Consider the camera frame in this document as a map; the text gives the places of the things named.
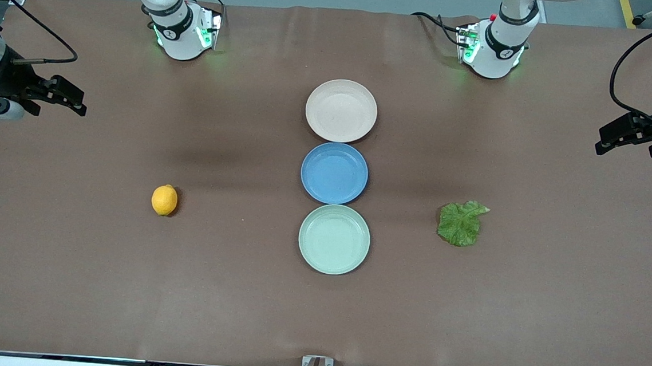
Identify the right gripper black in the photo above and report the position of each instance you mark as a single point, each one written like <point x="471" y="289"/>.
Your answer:
<point x="5" y="81"/>

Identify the yellow lemon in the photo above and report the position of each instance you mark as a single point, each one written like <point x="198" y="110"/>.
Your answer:
<point x="164" y="200"/>

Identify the green lettuce leaf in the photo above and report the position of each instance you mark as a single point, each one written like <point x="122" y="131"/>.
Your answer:
<point x="459" y="224"/>

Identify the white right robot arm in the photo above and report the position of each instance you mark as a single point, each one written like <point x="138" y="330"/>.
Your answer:
<point x="179" y="29"/>

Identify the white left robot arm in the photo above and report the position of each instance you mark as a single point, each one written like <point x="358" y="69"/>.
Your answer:
<point x="499" y="46"/>

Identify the pale pink plate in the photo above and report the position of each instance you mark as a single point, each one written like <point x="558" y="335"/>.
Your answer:
<point x="341" y="110"/>

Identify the blue plate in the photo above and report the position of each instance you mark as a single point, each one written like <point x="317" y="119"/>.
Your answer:
<point x="334" y="173"/>

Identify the pale green plate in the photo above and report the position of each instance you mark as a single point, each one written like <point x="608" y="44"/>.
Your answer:
<point x="333" y="240"/>

